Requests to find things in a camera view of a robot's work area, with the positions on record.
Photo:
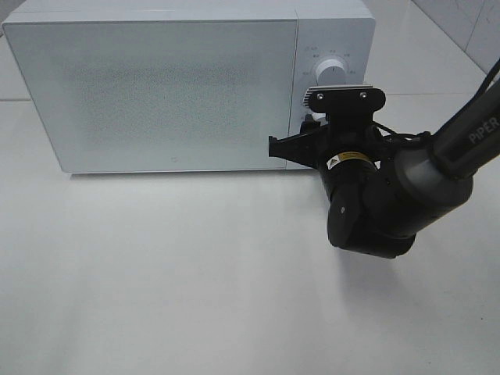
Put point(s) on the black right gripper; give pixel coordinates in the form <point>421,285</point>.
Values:
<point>348,127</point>

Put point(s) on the white timer knob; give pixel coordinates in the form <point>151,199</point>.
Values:
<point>314,116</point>

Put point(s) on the white microwave door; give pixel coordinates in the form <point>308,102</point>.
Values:
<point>157,97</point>

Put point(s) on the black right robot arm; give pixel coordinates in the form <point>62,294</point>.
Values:
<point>384,186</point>

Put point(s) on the upper white control knob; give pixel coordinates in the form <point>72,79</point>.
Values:
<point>330,71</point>

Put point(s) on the white microwave oven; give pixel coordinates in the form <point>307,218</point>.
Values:
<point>342,29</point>

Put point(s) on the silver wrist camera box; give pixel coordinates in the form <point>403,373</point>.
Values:
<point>312,91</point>

